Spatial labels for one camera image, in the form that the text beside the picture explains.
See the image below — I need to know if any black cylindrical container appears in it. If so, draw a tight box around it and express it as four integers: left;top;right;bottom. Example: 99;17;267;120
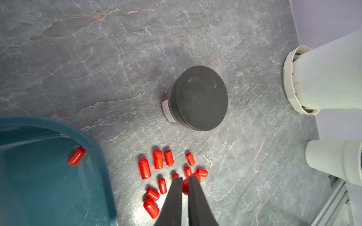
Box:
161;66;229;131

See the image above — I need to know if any red screw sleeve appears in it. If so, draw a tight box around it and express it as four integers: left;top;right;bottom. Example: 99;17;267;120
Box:
186;153;195;166
184;166;192;178
158;178;167;194
138;158;152;180
164;150;174;166
153;149;164;169
143;198;160;219
197;168;208;178
146;187;160;201

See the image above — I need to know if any large potted green plant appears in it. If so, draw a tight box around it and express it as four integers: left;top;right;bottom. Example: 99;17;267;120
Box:
283;31;362;115

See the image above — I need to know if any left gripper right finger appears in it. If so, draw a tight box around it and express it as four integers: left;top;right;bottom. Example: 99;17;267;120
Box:
188;176;218;226

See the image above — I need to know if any teal plastic storage box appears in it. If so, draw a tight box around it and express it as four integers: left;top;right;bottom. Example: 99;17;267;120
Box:
1;116;118;226

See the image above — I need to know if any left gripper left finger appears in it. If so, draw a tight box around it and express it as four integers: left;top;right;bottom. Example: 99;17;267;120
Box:
155;177;183;226

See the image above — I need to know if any small potted succulent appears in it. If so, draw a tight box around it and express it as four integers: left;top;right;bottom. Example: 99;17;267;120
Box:
305;140;362;186

